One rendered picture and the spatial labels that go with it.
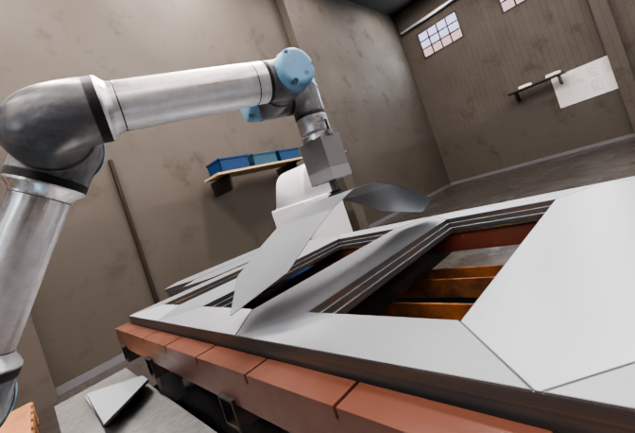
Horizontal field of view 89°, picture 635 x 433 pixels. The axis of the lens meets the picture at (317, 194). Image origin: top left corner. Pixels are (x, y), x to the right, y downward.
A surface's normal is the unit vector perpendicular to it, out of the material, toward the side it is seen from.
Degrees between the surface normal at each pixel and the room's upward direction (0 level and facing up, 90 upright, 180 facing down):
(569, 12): 90
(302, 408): 90
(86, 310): 90
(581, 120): 90
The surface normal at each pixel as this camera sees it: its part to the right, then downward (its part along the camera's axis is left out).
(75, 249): 0.68, -0.24
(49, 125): 0.22, 0.43
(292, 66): 0.46, -0.12
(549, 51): -0.65, 0.22
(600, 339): -0.32, -0.95
